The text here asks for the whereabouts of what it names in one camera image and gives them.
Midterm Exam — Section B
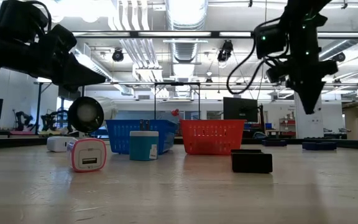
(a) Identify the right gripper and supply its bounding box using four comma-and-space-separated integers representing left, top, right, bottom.
286, 60, 339, 115

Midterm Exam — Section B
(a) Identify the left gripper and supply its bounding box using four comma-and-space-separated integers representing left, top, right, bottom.
0, 24, 106, 93

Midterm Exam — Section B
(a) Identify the black digital clock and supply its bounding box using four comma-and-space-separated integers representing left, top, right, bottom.
262, 139, 288, 147
231, 149, 273, 174

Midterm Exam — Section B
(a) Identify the blue plastic basket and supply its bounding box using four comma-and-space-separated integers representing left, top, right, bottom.
105, 119, 179, 155

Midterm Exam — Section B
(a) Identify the red plastic basket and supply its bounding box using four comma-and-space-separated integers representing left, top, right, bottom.
180, 119, 247, 156

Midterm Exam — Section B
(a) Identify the red storage shelf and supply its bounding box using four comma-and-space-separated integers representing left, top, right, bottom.
278, 117, 296, 137

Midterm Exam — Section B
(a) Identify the black ceiling spotlight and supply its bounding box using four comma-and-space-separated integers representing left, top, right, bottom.
217, 40, 234, 63
111, 48, 125, 63
332, 52, 347, 63

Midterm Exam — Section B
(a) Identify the black monitor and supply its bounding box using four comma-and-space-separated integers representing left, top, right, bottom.
223, 96, 259, 123

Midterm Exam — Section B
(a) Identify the white charger block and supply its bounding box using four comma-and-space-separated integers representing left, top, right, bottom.
46, 136, 76, 153

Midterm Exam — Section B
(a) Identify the pink and white charger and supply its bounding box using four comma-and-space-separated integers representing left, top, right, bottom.
67, 138, 108, 173

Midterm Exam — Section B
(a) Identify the teal and white charger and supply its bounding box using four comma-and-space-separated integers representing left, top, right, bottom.
129, 119, 160, 162

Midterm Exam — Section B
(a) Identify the black overhead rig beam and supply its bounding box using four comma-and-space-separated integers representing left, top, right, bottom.
71, 30, 358, 39

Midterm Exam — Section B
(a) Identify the black right camera cable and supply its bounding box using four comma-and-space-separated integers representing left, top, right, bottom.
226, 18, 288, 96

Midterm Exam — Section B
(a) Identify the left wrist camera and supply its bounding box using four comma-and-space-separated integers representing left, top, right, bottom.
0, 0, 50, 44

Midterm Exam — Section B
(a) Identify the silver ventilation duct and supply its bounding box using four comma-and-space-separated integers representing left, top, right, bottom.
165, 0, 209, 65

